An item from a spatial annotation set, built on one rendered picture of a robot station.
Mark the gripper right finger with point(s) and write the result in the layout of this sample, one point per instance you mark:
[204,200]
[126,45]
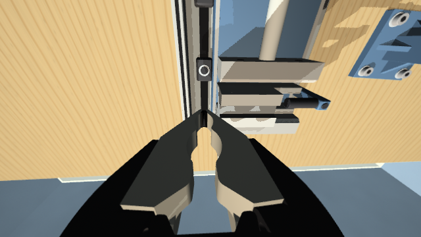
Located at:
[250,178]

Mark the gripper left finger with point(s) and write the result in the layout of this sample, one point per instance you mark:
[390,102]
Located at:
[157,180]

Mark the grey slotted metal block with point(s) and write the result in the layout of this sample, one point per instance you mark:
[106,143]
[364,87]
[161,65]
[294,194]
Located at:
[248,106]

